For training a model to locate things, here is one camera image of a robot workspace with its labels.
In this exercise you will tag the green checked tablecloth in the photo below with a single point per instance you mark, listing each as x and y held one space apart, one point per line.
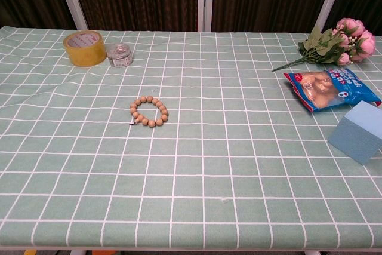
191 177

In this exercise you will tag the yellow packing tape roll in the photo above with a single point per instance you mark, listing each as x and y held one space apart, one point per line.
86 57

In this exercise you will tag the blue snack bag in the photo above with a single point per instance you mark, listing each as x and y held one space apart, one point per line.
322 90

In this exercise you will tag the pink artificial flower bouquet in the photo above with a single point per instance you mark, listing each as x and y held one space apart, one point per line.
325 46

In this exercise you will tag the light blue foam block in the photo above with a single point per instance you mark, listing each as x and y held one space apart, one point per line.
355 143

